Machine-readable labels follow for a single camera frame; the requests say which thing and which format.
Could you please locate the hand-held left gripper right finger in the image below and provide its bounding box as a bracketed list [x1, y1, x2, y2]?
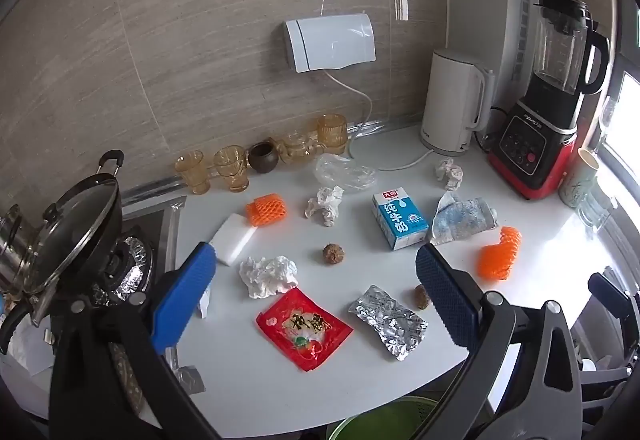
[395, 243, 588, 440]

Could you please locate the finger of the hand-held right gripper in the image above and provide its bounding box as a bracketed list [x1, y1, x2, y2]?
[587, 272, 640, 321]

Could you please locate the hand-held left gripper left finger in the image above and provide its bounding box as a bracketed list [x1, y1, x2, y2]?
[47, 242, 221, 440]

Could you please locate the orange foam fruit net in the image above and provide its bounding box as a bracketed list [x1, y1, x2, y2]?
[476, 226, 522, 281]
[245, 195, 290, 227]

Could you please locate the silver foil packet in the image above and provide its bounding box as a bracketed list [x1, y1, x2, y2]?
[348, 285, 428, 362]

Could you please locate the white foam block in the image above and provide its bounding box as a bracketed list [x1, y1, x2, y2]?
[208, 214, 258, 265]

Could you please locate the white tissue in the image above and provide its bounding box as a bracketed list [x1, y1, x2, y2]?
[434, 158, 463, 191]
[239, 256, 299, 299]
[306, 186, 346, 227]

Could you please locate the blue and white milk carton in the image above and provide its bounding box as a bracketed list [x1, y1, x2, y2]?
[371, 190, 430, 251]

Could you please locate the red snack packet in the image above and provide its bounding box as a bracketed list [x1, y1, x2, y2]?
[256, 287, 354, 373]

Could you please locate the green plastic basket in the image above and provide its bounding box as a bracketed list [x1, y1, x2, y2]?
[326, 396, 441, 440]

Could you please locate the clear plastic bag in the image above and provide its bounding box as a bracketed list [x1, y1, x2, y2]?
[314, 154, 378, 193]

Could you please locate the small white wrapper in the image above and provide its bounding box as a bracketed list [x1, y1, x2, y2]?
[197, 280, 213, 319]

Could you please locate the foil burner cover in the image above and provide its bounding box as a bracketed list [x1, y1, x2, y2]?
[92, 235, 156, 305]

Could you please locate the steel gas stove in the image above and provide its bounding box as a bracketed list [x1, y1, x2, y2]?
[0, 195, 188, 371]

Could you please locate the stack of clear glass containers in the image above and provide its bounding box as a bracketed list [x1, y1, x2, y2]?
[580, 192, 618, 233]

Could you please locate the small clear foil wrapper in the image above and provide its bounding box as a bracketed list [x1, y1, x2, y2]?
[175, 365, 206, 393]

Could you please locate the black wok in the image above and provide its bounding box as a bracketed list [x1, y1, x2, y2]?
[20, 150, 126, 295]

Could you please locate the round metal strainer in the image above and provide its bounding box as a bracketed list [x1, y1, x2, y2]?
[107, 345, 146, 411]

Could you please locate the pale green ceramic cup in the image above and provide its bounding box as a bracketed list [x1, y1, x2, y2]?
[558, 148, 601, 208]

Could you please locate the amber drinking glass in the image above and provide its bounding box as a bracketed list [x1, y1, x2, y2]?
[174, 151, 211, 195]
[214, 146, 251, 193]

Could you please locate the glass wok lid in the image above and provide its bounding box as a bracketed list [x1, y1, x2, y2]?
[22, 174, 121, 293]

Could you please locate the small brown ceramic pot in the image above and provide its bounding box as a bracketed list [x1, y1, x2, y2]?
[248, 142, 280, 174]

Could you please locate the white cloth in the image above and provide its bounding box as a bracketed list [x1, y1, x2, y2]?
[7, 315, 66, 376]

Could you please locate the black and red blender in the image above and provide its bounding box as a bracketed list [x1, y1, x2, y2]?
[487, 0, 611, 201]

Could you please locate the window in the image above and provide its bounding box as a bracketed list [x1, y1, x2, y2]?
[600, 64, 640, 201]

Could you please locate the clear wine glass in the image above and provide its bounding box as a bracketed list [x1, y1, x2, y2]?
[597, 94, 621, 155]

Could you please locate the steel pot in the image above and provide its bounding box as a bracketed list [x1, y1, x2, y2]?
[0, 205, 38, 281]

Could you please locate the clear glass teapot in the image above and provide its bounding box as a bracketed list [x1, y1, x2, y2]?
[270, 130, 326, 165]

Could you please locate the white electric kettle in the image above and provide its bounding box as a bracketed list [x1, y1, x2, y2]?
[419, 48, 496, 157]

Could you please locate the tall ribbed amber glass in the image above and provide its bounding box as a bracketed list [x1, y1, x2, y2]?
[316, 114, 348, 155]

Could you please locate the black power cable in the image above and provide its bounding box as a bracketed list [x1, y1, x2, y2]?
[475, 106, 511, 153]

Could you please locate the white power cable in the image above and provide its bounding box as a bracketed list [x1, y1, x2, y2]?
[324, 70, 436, 173]

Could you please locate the white wall box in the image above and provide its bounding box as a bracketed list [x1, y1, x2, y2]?
[282, 14, 377, 73]

